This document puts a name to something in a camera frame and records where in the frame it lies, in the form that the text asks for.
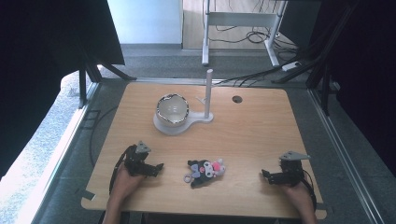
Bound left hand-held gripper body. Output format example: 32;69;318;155
123;140;153;177

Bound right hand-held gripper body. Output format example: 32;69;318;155
277;150;312;188

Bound person's left hand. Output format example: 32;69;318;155
110;163;146;201

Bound person's right hand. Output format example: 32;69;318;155
280;180;313;213

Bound white bowl with dark rim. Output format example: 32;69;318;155
155;92;191;128

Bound black metal stand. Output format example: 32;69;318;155
78;46;138;110
272;0;359;117

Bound white power strip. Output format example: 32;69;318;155
281;61;303;72

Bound black curtain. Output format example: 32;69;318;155
0;0;126;181
306;0;396;178

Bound white board panel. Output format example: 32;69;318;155
106;0;184;45

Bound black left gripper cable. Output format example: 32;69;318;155
108;145;135;195

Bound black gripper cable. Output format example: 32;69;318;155
108;145;135;195
302;169;318;213

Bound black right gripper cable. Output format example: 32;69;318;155
302;169;318;213

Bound black and pink plush keychain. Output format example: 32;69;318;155
183;157;227;189

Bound black floor cables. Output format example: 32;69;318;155
207;0;302;88

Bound white metal desk frame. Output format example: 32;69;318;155
201;0;288;68

